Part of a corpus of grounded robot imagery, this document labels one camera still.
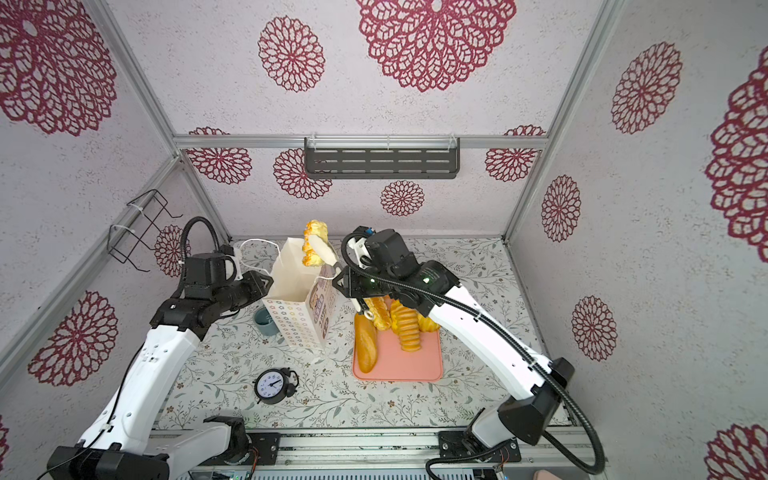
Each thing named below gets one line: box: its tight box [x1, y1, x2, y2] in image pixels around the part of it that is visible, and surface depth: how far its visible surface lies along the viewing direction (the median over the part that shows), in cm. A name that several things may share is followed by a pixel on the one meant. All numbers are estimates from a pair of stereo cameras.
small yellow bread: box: [417, 313, 441, 333], surface depth 92 cm
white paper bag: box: [263, 238, 342, 350], surface depth 80 cm
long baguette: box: [355, 312, 379, 374], surface depth 89 cm
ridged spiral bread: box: [390, 300, 421, 353], surface depth 92 cm
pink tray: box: [352, 314, 443, 382], surface depth 90 cm
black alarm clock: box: [252, 367, 299, 405], surface depth 83 cm
